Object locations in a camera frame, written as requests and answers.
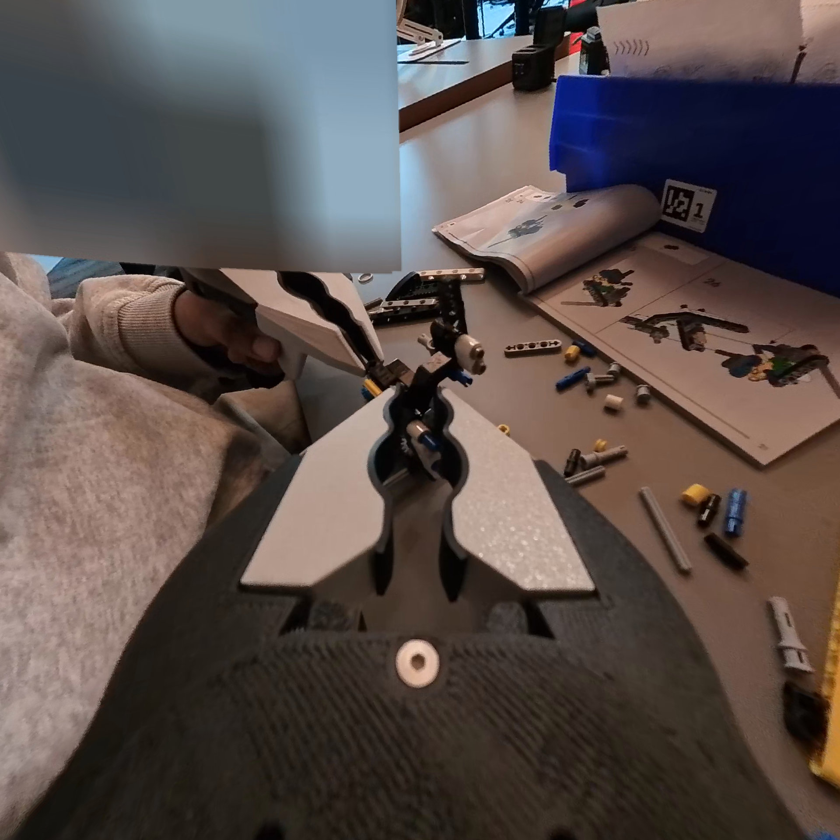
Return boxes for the light grey long lego pin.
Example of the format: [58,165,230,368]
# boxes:
[768,595,814,676]

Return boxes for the person's left hand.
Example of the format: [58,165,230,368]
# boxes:
[172,287,287,383]

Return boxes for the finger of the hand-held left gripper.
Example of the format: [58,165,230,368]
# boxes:
[277,270,388,371]
[184,268,376,383]

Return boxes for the blue plastic bin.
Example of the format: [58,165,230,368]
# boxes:
[549,73,840,296]

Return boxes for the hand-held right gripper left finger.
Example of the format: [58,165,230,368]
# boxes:
[239,386,396,597]

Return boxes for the black lego block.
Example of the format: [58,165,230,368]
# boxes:
[782,682,830,743]

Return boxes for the black and grey lego frame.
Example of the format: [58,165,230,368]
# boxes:
[366,267,487,334]

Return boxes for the lego instruction booklet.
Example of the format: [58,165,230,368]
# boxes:
[431,184,840,469]

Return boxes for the long grey lego axle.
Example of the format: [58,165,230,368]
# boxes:
[639,485,694,574]

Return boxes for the black device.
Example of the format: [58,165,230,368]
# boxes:
[511,7,567,92]

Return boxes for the person's left forearm grey sleeve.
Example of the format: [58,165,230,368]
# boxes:
[49,274,193,396]

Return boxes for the black lego assembly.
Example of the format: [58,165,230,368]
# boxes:
[360,319,490,484]

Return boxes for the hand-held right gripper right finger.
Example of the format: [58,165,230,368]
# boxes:
[433,387,598,603]

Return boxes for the white paper bag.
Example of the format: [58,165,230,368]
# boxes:
[595,0,840,85]

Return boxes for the wood-edged grey table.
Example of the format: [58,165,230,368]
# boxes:
[398,31,581,136]

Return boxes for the black lego axle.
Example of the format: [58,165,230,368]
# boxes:
[703,532,749,571]

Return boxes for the dark bottle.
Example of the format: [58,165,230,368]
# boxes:
[577,26,612,77]

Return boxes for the person's grey sweatshirt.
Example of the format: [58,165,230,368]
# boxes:
[0,252,311,840]

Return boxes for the yellow plastic part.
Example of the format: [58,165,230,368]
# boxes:
[810,591,840,783]

